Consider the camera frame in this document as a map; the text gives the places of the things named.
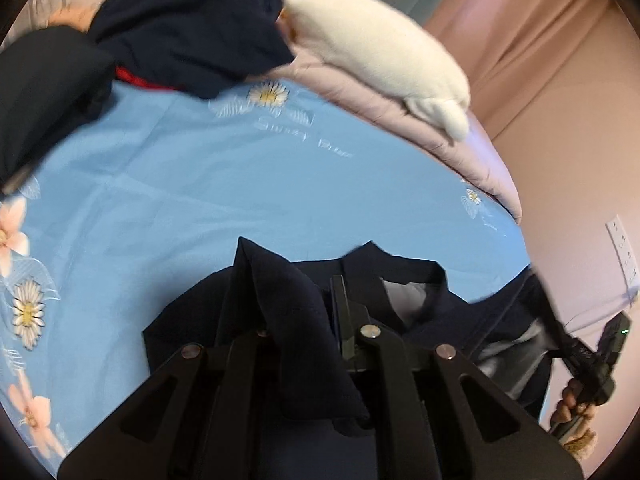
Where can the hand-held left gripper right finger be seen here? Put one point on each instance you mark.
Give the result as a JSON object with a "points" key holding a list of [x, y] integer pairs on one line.
{"points": [[340, 310]]}

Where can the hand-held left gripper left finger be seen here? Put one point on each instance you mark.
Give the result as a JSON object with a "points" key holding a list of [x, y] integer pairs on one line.
{"points": [[230, 400]]}

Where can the light blue floral bed sheet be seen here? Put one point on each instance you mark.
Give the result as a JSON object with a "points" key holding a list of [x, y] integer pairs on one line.
{"points": [[200, 185]]}

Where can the navy zip jacket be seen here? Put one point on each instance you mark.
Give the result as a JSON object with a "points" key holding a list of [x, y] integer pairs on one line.
{"points": [[300, 290]]}

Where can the black garment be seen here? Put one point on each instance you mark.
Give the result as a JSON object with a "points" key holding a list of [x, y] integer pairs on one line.
{"points": [[45, 90]]}

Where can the navy clothes pile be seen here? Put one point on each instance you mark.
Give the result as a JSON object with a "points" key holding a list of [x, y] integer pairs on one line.
{"points": [[190, 25]]}

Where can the white wall socket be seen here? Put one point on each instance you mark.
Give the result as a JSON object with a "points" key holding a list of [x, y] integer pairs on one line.
{"points": [[622, 245]]}

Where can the white pillow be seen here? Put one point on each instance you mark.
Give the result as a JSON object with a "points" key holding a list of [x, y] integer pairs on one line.
{"points": [[375, 45]]}

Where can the pale pink quilt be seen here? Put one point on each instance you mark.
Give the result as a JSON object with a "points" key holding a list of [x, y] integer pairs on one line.
{"points": [[425, 150]]}

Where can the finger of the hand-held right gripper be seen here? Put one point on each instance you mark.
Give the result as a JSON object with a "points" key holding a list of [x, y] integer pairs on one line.
{"points": [[560, 332]]}

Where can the person's right hand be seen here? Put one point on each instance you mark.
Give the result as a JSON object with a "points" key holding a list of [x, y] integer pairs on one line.
{"points": [[567, 407]]}

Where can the pink curtain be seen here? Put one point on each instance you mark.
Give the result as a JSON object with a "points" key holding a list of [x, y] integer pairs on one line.
{"points": [[525, 35]]}

